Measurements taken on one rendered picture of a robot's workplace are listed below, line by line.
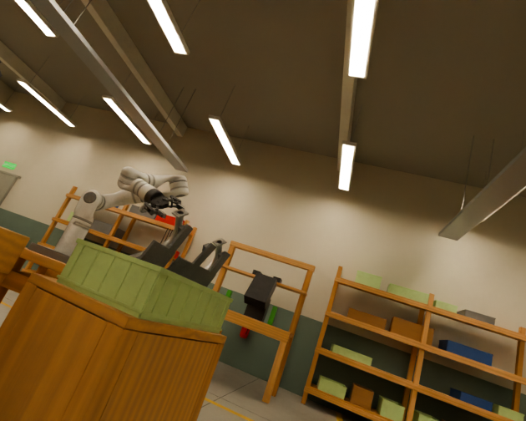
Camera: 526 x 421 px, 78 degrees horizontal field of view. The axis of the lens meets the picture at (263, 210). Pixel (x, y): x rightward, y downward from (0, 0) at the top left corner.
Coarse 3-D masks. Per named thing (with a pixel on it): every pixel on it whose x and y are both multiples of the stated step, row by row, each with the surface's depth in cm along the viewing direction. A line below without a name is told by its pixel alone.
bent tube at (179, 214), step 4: (172, 212) 126; (176, 212) 127; (180, 212) 129; (184, 212) 128; (188, 212) 129; (176, 216) 125; (180, 216) 126; (176, 220) 128; (180, 220) 128; (176, 224) 129; (180, 224) 129; (176, 228) 130; (176, 232) 130; (172, 236) 130; (168, 240) 130; (172, 240) 130; (164, 244) 129; (168, 244) 129; (140, 252) 120; (136, 256) 118
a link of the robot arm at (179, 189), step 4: (172, 184) 166; (176, 184) 166; (180, 184) 166; (184, 184) 168; (172, 188) 166; (176, 188) 166; (180, 188) 166; (184, 188) 167; (188, 188) 171; (164, 192) 165; (168, 192) 165; (172, 192) 165; (176, 192) 166; (180, 192) 166; (184, 192) 167; (188, 192) 169; (164, 196) 166; (168, 196) 167; (176, 196) 168; (180, 196) 170
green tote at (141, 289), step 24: (72, 264) 119; (96, 264) 115; (120, 264) 112; (144, 264) 109; (72, 288) 114; (96, 288) 111; (120, 288) 108; (144, 288) 105; (168, 288) 112; (192, 288) 125; (144, 312) 103; (168, 312) 114; (192, 312) 129; (216, 312) 147
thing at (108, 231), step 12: (72, 192) 722; (60, 216) 710; (72, 216) 701; (120, 216) 675; (132, 216) 665; (144, 216) 665; (156, 216) 663; (168, 216) 658; (48, 228) 696; (96, 228) 682; (108, 228) 675; (168, 228) 641; (108, 240) 659; (120, 240) 655; (192, 240) 680; (168, 264) 616
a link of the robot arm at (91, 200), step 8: (88, 192) 159; (96, 192) 159; (80, 200) 158; (88, 200) 157; (96, 200) 158; (80, 208) 156; (88, 208) 157; (96, 208) 161; (80, 216) 155; (88, 216) 156
